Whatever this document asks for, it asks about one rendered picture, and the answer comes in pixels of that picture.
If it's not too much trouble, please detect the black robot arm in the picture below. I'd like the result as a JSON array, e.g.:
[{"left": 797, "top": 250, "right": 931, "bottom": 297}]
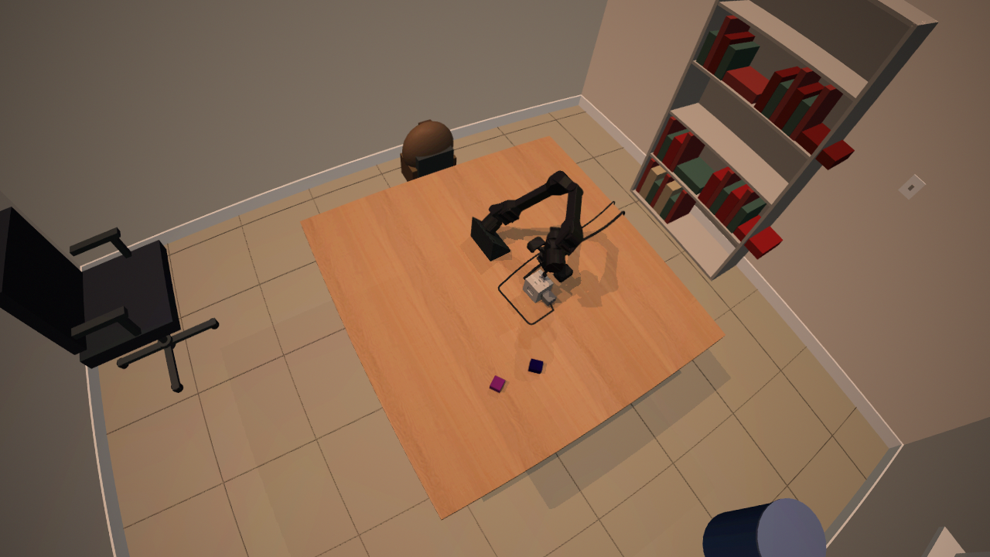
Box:
[{"left": 479, "top": 170, "right": 584, "bottom": 273}]

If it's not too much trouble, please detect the small purple cube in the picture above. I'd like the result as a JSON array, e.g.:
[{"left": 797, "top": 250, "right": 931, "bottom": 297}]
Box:
[{"left": 489, "top": 375, "right": 505, "bottom": 393}]

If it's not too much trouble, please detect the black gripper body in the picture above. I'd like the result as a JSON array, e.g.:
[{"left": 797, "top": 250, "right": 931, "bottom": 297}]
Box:
[{"left": 527, "top": 237, "right": 573, "bottom": 282}]

